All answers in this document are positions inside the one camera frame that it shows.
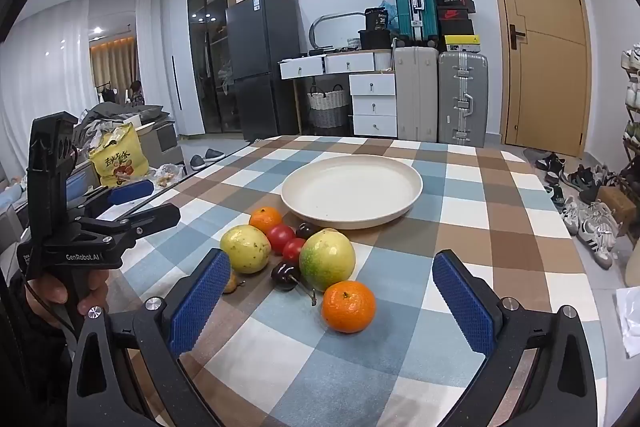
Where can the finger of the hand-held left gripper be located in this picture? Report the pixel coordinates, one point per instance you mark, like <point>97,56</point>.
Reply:
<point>130,193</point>
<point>150,218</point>

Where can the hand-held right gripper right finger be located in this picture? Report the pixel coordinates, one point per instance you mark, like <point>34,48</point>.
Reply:
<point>465,302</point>

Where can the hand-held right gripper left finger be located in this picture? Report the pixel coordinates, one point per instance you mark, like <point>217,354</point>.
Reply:
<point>200,302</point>

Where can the brown longan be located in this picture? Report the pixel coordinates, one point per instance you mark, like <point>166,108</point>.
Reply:
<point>231,283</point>

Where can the yellow passion fruit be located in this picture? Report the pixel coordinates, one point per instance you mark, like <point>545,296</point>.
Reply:
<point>245,249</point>

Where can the dark red cherry with stem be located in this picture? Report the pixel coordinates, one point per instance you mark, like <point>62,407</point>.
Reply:
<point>285,276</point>

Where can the red cherry tomato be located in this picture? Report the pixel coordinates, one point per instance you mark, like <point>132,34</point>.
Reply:
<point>279,234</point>
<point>294,251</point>

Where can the orange mandarin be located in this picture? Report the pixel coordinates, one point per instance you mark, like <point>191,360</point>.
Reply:
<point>266,219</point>
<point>348,307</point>

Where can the green passion fruit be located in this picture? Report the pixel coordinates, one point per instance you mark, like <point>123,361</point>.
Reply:
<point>327,259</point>

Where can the cream round plate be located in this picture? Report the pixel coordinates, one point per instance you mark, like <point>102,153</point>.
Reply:
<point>350,189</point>

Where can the person's left forearm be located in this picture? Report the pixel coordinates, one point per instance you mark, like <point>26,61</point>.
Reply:
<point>35,367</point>

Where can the person's left hand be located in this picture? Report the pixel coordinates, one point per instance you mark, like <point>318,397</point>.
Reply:
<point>94,289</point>

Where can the yellow snack bag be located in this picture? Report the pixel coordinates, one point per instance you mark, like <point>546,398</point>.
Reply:
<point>120,157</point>

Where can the clear plastic food bag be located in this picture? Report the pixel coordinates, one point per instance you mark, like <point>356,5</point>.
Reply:
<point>167,174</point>

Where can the grey storage box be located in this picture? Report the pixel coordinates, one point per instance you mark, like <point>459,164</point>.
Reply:
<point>167,139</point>

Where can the grey slipper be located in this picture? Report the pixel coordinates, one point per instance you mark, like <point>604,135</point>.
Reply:
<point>197,163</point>
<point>214,154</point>

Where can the pile of grey clothes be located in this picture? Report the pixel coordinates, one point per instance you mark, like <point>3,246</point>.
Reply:
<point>120,114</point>

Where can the checkered tablecloth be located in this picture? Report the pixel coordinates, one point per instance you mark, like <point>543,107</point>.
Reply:
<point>450,217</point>

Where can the white sheer curtain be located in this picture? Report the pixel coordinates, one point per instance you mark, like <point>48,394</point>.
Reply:
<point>45,82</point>

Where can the yellow curtain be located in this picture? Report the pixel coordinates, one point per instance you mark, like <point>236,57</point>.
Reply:
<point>112,67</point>

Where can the white wardrobe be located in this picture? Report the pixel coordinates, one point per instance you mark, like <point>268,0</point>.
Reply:
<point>175,57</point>

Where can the pile of shoes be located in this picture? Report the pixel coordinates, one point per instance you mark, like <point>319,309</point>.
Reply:
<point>585,217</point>

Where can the white plastic bag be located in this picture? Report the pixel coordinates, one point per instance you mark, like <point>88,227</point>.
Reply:
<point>630,322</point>

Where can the dark glass cabinet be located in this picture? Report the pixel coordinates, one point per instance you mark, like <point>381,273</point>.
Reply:
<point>205,32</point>

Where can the brown cardboard box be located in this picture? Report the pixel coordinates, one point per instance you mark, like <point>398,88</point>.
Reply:
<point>617,204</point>

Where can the dark grey refrigerator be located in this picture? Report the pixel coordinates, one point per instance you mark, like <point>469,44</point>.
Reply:
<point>260,57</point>

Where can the silver suitcase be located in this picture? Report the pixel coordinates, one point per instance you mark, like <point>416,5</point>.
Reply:
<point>462,99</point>

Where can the woven laundry basket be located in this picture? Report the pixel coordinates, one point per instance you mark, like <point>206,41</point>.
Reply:
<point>327,109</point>

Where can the beige suitcase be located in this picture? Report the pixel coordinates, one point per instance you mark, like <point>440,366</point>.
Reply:
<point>416,94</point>

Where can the white drawer dresser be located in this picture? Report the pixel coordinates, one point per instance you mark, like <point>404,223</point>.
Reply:
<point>372,107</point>

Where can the shoe rack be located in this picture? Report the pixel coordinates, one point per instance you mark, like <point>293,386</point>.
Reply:
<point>631,117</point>

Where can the wooden door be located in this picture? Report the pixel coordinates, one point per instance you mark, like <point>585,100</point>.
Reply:
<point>542,57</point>

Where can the yellow and black shoe box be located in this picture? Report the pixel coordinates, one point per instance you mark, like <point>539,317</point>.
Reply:
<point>462,43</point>

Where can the white small basket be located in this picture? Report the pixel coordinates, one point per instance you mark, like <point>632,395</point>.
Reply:
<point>353,43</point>

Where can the black storage box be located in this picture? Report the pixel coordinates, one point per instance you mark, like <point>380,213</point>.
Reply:
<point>375,39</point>

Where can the black printed bag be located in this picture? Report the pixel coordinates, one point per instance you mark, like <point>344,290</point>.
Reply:
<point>376,19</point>

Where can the black and red shoe box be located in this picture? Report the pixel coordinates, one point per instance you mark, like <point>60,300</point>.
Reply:
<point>454,2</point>

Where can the teal suitcase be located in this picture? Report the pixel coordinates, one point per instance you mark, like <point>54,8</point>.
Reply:
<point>414,4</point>

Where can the blue plastic bag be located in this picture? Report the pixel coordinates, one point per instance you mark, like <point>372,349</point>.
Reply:
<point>387,9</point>

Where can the silver oval frame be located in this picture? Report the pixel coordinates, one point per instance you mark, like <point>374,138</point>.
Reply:
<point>320,23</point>

